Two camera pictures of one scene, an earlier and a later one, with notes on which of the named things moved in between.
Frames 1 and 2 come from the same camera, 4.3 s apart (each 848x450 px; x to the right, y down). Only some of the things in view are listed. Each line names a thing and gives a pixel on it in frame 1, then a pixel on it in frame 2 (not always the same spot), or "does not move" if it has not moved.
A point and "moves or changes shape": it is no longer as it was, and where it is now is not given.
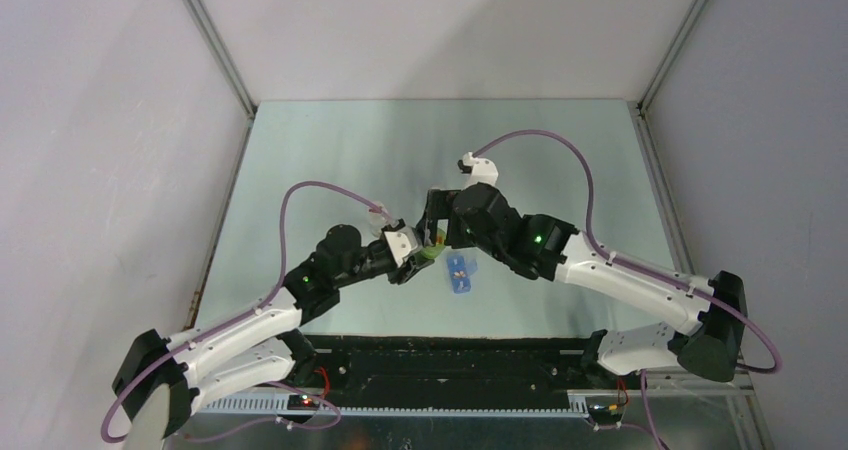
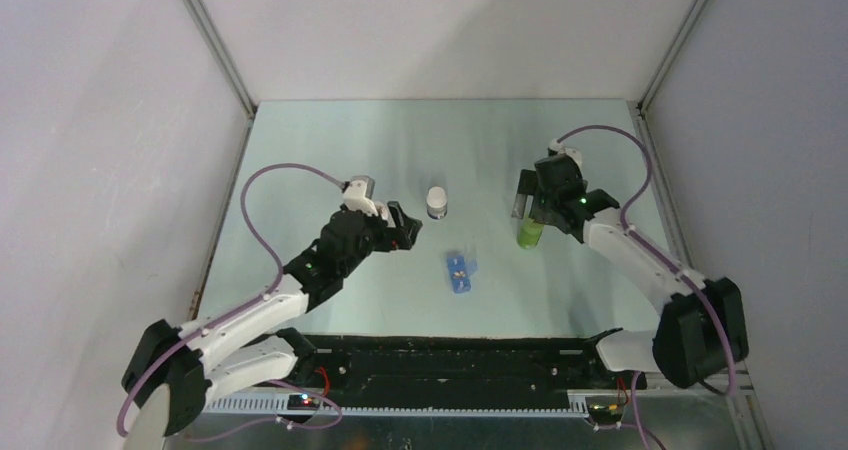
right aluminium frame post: [680, 38] does not move
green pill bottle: [435, 251] moves or changes shape
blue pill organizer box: [461, 269] does not move
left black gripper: [407, 269] to [393, 236]
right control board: [605, 411] does not move
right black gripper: [439, 207] to [529, 185]
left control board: [302, 402] does not move
